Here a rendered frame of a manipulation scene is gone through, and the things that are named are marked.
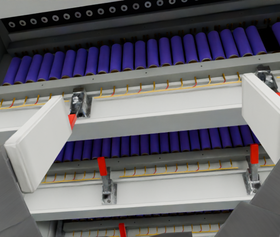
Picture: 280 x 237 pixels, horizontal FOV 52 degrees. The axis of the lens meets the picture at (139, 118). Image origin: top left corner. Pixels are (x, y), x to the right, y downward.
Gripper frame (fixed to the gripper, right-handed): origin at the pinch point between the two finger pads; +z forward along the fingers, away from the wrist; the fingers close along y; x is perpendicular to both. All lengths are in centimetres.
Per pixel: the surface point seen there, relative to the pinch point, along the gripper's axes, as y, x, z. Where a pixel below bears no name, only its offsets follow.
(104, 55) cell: -8.8, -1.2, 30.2
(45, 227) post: -30, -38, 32
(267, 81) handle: 14.4, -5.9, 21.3
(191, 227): 3, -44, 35
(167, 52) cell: 1.6, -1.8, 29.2
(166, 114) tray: 0.5, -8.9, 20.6
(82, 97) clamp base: -11.8, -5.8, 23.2
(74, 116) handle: -11.7, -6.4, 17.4
